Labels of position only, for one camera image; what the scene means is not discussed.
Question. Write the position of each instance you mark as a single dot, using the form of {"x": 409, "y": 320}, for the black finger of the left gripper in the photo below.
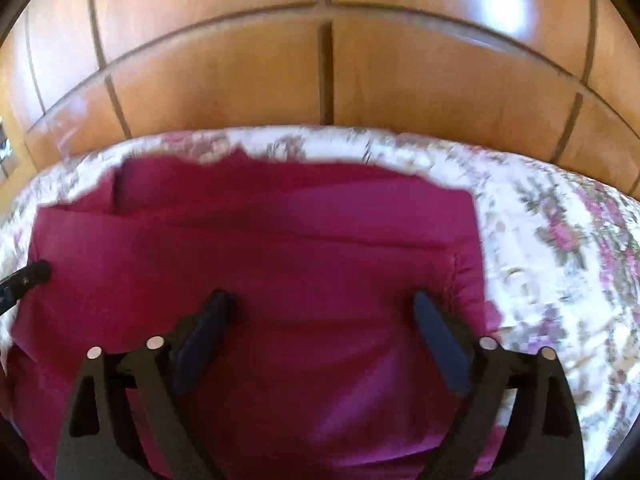
{"x": 14, "y": 287}

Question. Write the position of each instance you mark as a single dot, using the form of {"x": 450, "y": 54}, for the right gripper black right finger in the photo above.
{"x": 542, "y": 439}

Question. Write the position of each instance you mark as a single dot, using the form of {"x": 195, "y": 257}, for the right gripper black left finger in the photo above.
{"x": 99, "y": 439}

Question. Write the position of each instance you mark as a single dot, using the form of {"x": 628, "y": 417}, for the dark red sweater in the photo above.
{"x": 324, "y": 374}

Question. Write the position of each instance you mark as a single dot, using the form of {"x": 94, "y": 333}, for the floral bedspread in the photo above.
{"x": 561, "y": 250}

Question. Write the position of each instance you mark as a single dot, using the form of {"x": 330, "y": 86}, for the wooden headboard panel wall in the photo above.
{"x": 556, "y": 80}

